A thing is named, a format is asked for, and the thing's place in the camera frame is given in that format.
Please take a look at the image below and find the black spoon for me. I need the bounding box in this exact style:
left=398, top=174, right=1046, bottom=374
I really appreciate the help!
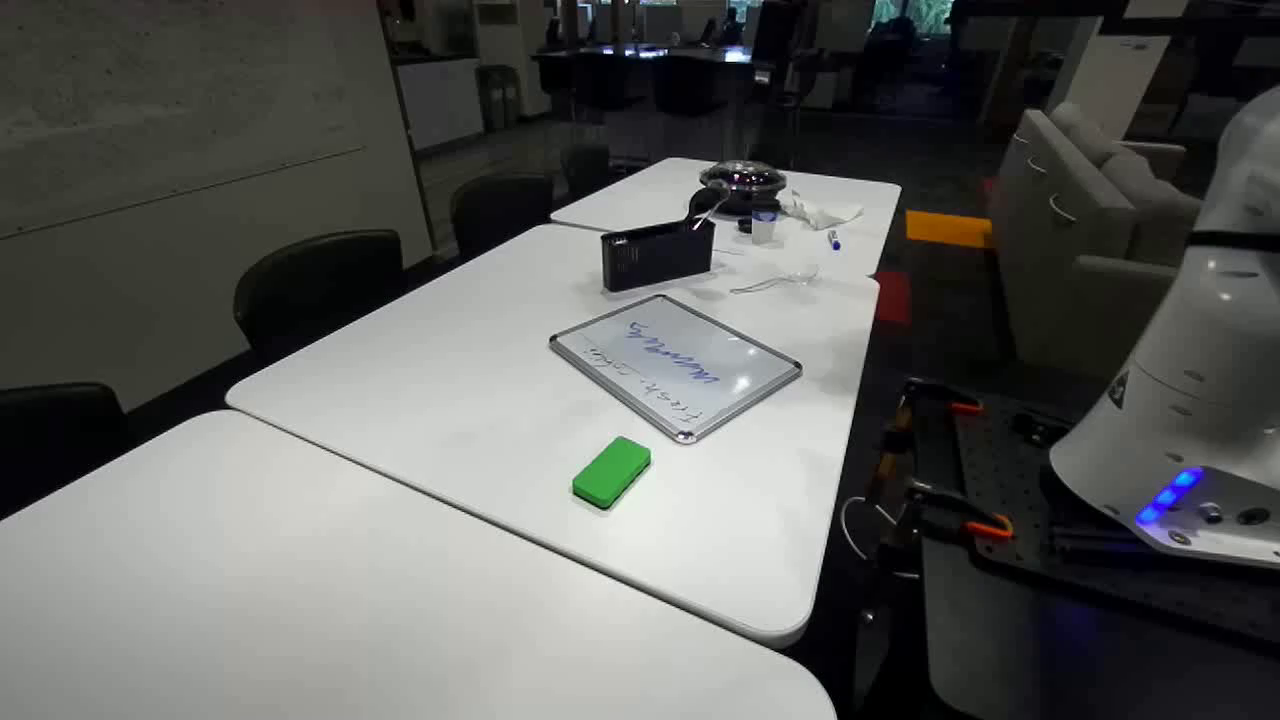
left=682, top=186, right=737, bottom=242

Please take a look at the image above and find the black rectangular rack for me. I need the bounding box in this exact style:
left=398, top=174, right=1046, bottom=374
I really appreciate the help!
left=595, top=218, right=720, bottom=298

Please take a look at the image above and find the small framed whiteboard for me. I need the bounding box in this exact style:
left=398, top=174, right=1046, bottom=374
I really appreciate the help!
left=545, top=288, right=807, bottom=447

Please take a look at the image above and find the green eraser block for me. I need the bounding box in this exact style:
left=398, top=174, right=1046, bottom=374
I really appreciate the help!
left=567, top=434, right=654, bottom=517

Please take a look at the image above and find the black office chair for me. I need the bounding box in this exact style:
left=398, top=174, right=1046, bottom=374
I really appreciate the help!
left=0, top=382, right=131, bottom=519
left=449, top=174, right=559, bottom=260
left=231, top=224, right=409, bottom=361

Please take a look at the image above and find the dark round dish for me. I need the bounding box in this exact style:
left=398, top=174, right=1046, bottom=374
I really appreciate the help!
left=700, top=157, right=790, bottom=208

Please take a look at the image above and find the orange black clamp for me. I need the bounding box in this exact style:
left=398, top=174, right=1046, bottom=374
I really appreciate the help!
left=889, top=376, right=992, bottom=447
left=901, top=482, right=1019, bottom=550

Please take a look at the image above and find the white background cabinet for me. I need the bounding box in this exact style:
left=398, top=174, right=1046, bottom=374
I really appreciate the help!
left=393, top=56, right=487, bottom=157

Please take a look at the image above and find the yellow floor block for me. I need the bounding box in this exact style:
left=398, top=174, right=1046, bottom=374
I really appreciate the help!
left=904, top=204, right=999, bottom=258

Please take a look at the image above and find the grey sofa armchair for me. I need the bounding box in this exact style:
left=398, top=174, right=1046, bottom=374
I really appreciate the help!
left=987, top=100, right=1208, bottom=382

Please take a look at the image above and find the black robot mounting stand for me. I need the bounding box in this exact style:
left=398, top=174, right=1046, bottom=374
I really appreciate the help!
left=914, top=382, right=1280, bottom=720

